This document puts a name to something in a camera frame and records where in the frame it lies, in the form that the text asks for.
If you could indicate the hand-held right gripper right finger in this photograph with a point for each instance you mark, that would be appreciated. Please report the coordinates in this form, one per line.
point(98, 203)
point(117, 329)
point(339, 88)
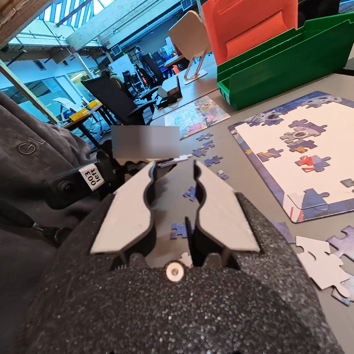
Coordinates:
point(224, 221)

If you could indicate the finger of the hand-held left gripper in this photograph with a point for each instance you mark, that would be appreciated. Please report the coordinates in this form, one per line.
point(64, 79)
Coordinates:
point(132, 161)
point(164, 171)

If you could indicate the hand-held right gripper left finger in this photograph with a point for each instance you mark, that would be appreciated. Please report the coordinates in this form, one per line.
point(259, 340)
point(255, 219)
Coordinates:
point(124, 221)

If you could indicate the white backed puzzle piece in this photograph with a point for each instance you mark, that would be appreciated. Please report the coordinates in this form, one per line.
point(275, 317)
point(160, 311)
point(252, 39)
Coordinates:
point(177, 160)

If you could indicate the blue puzzle piece white corner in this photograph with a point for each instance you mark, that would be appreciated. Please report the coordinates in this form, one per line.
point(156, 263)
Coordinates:
point(223, 175)

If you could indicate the blue space puzzle frame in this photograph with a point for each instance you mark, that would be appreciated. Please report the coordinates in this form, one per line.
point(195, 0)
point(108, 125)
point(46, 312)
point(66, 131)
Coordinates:
point(265, 177)

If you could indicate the grey porthole half puzzle piece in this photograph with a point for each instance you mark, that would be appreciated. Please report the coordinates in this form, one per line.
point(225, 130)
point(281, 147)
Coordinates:
point(290, 137)

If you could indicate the grey satellite puzzle piece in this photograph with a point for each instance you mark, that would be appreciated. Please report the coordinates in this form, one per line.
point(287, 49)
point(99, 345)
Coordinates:
point(315, 128)

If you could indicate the blue starry puzzle piece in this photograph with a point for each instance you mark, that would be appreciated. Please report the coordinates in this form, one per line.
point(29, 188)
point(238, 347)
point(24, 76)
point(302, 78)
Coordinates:
point(199, 152)
point(181, 231)
point(213, 161)
point(190, 193)
point(283, 231)

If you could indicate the person's dark grey sweater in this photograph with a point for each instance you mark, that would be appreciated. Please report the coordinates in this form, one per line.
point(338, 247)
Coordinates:
point(27, 166)

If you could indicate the purple puzzle piece orange edge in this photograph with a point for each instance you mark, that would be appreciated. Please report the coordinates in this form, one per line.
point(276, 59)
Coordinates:
point(208, 144)

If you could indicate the pale purple puzzle piece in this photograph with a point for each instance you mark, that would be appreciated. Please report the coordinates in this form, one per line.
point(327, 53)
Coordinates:
point(204, 136)

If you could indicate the black office chair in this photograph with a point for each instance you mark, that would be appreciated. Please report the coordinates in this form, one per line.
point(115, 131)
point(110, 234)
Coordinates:
point(116, 99)

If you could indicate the pink dinosaur puzzle board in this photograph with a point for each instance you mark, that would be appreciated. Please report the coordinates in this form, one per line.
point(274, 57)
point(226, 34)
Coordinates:
point(199, 116)

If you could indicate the yellow storage bins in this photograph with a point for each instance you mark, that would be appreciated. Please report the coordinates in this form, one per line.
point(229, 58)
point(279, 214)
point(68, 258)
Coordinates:
point(83, 110)

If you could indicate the small black open box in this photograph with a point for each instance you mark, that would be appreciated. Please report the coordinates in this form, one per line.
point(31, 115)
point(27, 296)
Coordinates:
point(168, 96)

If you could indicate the orange comet tail puzzle piece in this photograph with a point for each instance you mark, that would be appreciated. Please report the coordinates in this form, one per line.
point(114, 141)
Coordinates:
point(269, 155)

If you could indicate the adjacent grey table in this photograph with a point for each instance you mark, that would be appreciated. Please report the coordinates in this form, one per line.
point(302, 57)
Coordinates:
point(193, 85)

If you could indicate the white striped corner puzzle piece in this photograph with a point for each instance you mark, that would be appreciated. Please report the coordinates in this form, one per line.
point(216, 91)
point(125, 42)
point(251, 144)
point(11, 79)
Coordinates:
point(312, 199)

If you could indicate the white board on stand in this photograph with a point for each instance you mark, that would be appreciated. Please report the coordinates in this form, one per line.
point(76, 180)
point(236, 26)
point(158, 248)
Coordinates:
point(121, 65)

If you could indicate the red rocket puzzle piece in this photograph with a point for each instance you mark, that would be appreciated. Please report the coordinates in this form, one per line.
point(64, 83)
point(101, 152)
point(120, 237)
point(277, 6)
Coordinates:
point(312, 163)

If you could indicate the blue puzzle piece orange star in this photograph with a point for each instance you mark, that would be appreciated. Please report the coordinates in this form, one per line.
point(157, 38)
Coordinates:
point(302, 145)

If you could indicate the assembled astronaut puzzle pieces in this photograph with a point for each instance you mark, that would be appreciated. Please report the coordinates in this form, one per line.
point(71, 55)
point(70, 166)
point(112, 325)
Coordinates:
point(268, 119)

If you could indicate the plain purple puzzle piece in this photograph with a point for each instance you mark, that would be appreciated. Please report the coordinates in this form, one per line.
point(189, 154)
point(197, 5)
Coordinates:
point(298, 124)

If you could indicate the grey moon puzzle piece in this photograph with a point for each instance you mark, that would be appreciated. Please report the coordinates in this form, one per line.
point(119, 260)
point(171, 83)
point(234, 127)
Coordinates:
point(348, 182)

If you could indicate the pale tablet stand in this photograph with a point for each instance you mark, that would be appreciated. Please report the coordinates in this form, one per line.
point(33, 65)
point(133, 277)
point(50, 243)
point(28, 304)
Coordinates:
point(188, 36)

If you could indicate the green plastic bin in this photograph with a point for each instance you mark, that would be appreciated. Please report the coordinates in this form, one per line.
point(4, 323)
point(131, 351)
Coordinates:
point(276, 77)

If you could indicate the orange plastic bin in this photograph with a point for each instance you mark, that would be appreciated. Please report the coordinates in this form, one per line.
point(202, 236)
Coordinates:
point(243, 30)

